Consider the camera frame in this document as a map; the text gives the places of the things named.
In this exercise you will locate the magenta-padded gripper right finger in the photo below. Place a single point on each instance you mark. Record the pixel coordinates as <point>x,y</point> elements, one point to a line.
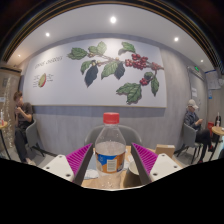
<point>164,165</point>

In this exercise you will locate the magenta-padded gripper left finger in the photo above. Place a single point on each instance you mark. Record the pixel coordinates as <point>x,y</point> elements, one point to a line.
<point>58,165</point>

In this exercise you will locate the clear red-capped drink bottle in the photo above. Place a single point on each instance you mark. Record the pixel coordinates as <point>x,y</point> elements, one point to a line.
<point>110,151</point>

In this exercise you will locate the brown cardboard box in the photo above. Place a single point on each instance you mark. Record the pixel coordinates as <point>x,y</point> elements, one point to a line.
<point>165,150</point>

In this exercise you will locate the beige paper cup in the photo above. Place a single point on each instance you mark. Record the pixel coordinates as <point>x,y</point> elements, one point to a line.
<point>133,171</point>

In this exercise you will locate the white paper with grey print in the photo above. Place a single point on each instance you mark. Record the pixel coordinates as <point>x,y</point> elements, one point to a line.
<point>90,174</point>

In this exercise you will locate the grey chair with black legs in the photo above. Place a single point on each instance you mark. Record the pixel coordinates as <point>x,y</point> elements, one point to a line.
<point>188,136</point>
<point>31,135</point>

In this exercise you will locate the grey upholstered chair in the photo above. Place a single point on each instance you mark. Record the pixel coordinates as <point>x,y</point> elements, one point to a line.
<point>133,135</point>

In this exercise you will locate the person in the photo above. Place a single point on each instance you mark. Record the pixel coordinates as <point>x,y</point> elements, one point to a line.
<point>195,123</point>
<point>22,123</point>

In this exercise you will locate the round wooden side table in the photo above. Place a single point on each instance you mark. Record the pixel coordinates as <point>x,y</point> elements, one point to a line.
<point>218,130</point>

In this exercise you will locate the dark glass bottle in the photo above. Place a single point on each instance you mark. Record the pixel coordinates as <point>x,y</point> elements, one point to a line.
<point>218,120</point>

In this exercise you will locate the green exit sign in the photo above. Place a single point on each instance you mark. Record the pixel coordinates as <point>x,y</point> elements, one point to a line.
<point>197,68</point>

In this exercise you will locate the round ceiling spotlights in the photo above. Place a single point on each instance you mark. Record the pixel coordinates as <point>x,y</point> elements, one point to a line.
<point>113,19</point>

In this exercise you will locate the coffee branch wall picture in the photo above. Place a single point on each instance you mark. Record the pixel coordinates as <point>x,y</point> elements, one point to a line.
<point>66,86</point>

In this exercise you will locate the white wall notice board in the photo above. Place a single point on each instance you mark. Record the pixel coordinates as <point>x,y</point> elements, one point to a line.
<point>212,80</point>

